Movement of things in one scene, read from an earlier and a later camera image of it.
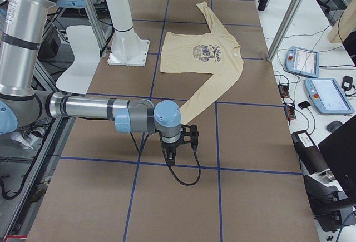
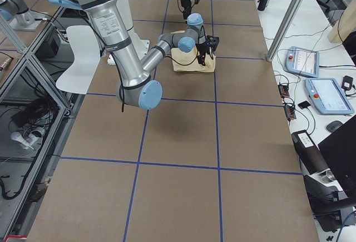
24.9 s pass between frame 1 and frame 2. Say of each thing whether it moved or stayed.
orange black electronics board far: stayed
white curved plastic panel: stayed
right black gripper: moved
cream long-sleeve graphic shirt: moved
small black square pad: stayed
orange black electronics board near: stayed
